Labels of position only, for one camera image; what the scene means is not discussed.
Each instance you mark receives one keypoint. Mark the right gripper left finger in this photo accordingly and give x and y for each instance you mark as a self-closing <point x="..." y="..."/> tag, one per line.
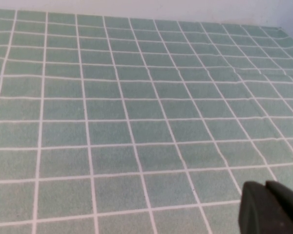
<point x="261" y="212"/>

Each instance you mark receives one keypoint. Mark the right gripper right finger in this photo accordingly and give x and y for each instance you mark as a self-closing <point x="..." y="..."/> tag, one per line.
<point x="288" y="197"/>

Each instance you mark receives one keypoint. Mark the green white checked tablecloth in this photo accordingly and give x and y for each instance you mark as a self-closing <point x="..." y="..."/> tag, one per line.
<point x="112" y="109"/>

